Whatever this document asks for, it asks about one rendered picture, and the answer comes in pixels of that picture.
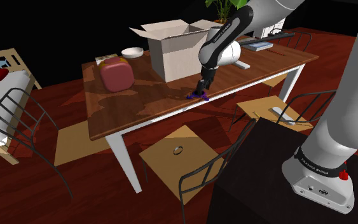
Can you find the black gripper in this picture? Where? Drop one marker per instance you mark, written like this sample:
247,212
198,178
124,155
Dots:
207,76

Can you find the purple spinner toy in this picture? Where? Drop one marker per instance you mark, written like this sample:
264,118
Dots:
204,96

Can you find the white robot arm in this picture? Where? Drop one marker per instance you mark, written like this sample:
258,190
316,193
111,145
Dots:
346,102

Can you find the open cardboard box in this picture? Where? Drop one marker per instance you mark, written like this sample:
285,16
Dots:
178,59

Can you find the flat white bar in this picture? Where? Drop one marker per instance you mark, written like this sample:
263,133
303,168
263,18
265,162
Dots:
243,64

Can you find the wooden table with white legs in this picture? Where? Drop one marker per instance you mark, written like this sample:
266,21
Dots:
154,99

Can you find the blue book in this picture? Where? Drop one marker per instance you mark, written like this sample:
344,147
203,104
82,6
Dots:
259,46

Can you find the yellow pencil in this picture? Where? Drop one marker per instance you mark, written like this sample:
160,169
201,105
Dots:
256,114

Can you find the green potted plant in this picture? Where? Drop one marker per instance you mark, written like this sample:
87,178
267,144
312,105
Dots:
223,7

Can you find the long black stick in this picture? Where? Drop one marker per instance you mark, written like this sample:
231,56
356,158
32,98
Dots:
268,37

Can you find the red pencil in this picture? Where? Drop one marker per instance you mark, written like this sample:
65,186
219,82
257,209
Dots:
276,52

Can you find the white box appliance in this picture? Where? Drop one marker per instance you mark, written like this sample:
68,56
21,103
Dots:
270,28

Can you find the white bowl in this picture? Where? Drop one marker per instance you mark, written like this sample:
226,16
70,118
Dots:
132,52

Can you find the white remote control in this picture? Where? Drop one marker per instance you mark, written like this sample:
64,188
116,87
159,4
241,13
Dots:
282,115

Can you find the pale printed booklet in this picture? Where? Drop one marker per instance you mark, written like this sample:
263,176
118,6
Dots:
103,58

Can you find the dark robot stand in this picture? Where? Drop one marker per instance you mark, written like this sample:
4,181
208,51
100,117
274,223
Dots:
259,186

